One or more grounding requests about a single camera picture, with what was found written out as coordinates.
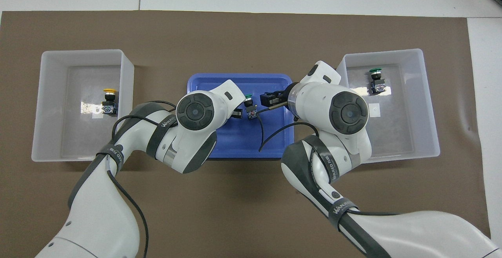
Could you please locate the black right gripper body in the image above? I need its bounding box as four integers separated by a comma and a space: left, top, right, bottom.
282, 85, 293, 111

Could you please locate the green push button switch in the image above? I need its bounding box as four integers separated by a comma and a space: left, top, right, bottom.
243, 93, 258, 120
369, 68, 387, 94

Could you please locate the yellow push button switch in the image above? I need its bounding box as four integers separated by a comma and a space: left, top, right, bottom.
101, 88, 118, 115

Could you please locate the blue plastic tray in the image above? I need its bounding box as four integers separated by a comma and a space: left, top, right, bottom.
185, 73, 295, 160

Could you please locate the brown paper table mat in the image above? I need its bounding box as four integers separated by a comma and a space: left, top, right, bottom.
0, 10, 493, 258

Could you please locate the translucent white plastic box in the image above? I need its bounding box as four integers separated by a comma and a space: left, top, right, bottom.
31, 49, 135, 162
336, 49, 440, 164

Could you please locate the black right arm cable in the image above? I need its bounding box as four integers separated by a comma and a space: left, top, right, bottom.
256, 103, 397, 216

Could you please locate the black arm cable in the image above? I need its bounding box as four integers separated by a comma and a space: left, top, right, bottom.
256, 103, 397, 216
106, 100, 177, 258

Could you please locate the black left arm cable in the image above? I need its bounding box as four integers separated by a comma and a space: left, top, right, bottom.
106, 100, 177, 258

